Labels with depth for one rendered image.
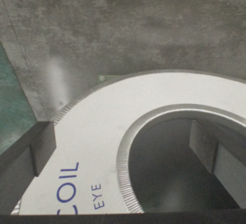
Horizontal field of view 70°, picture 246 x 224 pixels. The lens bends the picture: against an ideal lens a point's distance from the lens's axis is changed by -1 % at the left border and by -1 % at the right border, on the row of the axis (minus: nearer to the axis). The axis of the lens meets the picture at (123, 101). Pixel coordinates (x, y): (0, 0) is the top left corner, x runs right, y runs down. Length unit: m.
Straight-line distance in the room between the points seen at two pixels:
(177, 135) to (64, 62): 0.89
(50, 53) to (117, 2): 0.56
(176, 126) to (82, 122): 0.41
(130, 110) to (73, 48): 0.68
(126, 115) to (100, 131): 0.13
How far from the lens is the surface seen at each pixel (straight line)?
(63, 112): 0.78
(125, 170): 0.58
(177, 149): 0.99
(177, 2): 1.13
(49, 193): 0.59
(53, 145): 0.17
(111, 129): 0.68
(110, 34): 1.18
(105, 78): 1.30
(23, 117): 1.90
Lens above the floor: 1.10
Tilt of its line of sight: 51 degrees down
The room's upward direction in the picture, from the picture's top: 172 degrees counter-clockwise
